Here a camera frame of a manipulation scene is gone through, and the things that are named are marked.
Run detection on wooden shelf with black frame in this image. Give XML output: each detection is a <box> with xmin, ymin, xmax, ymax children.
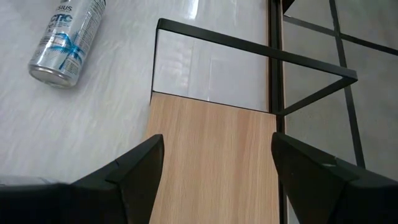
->
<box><xmin>144</xmin><ymin>17</ymin><xmax>359</xmax><ymax>224</ymax></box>

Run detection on black aluminium rig frame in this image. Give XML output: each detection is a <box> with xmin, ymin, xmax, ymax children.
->
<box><xmin>267</xmin><ymin>0</ymin><xmax>287</xmax><ymax>224</ymax></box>

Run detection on silver Celsius Arctic Vibe can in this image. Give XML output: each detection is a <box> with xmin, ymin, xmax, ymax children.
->
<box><xmin>27</xmin><ymin>0</ymin><xmax>107</xmax><ymax>89</ymax></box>

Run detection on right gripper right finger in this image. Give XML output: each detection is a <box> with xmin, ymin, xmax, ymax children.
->
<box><xmin>271</xmin><ymin>131</ymin><xmax>398</xmax><ymax>224</ymax></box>

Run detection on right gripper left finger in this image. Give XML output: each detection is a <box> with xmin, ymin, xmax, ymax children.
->
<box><xmin>0</xmin><ymin>133</ymin><xmax>165</xmax><ymax>224</ymax></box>

